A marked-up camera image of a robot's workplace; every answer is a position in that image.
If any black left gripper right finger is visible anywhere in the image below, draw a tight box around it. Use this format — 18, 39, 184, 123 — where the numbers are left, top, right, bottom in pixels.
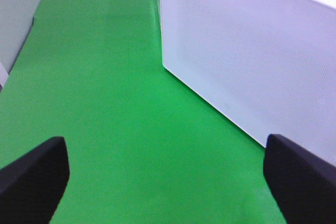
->
263, 134, 335, 223

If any white microwave door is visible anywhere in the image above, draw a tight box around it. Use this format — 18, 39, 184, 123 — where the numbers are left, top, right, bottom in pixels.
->
160, 0, 335, 164

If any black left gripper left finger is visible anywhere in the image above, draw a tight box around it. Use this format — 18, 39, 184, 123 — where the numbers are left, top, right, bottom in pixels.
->
1, 136, 70, 223

